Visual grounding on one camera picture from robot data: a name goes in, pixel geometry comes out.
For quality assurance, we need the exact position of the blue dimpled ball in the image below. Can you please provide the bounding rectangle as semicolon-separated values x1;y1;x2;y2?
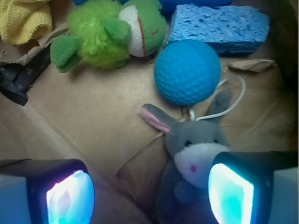
154;40;221;105

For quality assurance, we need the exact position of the brown paper bag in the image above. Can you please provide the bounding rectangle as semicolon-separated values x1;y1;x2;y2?
0;0;298;224

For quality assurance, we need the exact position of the green plush frog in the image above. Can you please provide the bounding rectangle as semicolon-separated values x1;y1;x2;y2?
50;0;167;73

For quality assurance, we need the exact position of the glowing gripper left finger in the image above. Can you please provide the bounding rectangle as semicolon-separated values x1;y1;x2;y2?
0;159;95;224

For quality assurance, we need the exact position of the blue sponge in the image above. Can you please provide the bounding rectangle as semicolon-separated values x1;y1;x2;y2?
166;4;270;56

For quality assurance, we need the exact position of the gray plush bunny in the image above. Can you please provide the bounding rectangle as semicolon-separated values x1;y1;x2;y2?
140;91;233;224

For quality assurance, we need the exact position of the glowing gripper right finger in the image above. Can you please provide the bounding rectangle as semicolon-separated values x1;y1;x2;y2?
208;151;299;224

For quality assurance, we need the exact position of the yellow cloth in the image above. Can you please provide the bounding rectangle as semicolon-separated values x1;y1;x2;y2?
0;0;53;45

